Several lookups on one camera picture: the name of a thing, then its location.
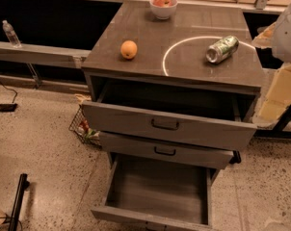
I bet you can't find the clear plastic water bottle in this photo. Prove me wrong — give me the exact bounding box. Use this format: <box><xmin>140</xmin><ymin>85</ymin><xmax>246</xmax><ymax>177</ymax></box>
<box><xmin>2</xmin><ymin>20</ymin><xmax>21</xmax><ymax>48</ymax></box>

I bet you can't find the grey bottom drawer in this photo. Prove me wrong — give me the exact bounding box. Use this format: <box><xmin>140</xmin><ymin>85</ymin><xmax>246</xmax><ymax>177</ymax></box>
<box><xmin>93</xmin><ymin>154</ymin><xmax>214</xmax><ymax>231</ymax></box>

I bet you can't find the grey drawer cabinet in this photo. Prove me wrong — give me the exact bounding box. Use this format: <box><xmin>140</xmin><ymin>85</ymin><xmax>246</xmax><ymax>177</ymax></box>
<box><xmin>81</xmin><ymin>0</ymin><xmax>266</xmax><ymax>166</ymax></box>

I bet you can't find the orange fruit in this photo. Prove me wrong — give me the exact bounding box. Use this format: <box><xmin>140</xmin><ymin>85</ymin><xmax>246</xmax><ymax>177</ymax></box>
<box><xmin>120</xmin><ymin>40</ymin><xmax>138</xmax><ymax>60</ymax></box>

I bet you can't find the red apple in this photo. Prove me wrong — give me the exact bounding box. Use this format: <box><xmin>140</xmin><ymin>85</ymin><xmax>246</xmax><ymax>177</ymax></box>
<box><xmin>152</xmin><ymin>0</ymin><xmax>172</xmax><ymax>7</ymax></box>

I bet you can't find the grey top drawer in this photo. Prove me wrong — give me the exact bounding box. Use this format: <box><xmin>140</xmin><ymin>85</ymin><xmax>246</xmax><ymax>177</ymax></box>
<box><xmin>81</xmin><ymin>80</ymin><xmax>258</xmax><ymax>152</ymax></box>

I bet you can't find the grey middle drawer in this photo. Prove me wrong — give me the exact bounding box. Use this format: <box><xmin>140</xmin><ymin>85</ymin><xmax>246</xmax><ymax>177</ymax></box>
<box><xmin>99</xmin><ymin>132</ymin><xmax>233</xmax><ymax>169</ymax></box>

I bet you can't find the black power adapter with cable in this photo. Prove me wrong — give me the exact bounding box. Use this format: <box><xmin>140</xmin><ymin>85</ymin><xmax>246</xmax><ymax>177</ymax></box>
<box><xmin>0</xmin><ymin>81</ymin><xmax>18</xmax><ymax>113</ymax></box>

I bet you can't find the white bowl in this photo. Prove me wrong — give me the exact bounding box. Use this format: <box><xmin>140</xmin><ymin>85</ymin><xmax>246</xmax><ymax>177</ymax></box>
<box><xmin>149</xmin><ymin>0</ymin><xmax>177</xmax><ymax>19</ymax></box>

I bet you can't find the grey drawer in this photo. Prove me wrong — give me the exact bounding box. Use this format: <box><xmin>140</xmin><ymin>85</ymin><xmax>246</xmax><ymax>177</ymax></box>
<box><xmin>99</xmin><ymin>132</ymin><xmax>233</xmax><ymax>169</ymax></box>
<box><xmin>93</xmin><ymin>154</ymin><xmax>214</xmax><ymax>231</ymax></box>
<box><xmin>81</xmin><ymin>80</ymin><xmax>258</xmax><ymax>152</ymax></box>

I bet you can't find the black metal bar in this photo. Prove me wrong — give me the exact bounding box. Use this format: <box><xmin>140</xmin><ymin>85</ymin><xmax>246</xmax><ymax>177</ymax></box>
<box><xmin>8</xmin><ymin>173</ymin><xmax>30</xmax><ymax>231</ymax></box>

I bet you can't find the green soda can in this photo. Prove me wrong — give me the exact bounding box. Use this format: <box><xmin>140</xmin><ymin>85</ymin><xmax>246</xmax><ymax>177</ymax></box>
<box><xmin>205</xmin><ymin>36</ymin><xmax>239</xmax><ymax>64</ymax></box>

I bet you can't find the grey metal shelf rail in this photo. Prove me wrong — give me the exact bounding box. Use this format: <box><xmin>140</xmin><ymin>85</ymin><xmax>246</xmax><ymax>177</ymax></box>
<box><xmin>0</xmin><ymin>41</ymin><xmax>91</xmax><ymax>68</ymax></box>

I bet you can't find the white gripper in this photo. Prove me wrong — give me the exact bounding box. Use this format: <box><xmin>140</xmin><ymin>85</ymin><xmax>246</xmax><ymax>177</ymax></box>
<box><xmin>251</xmin><ymin>3</ymin><xmax>291</xmax><ymax>128</ymax></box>

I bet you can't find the wire basket with items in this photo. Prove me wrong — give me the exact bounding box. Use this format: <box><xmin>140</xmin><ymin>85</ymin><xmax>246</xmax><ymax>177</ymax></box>
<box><xmin>68</xmin><ymin>108</ymin><xmax>100</xmax><ymax>146</ymax></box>

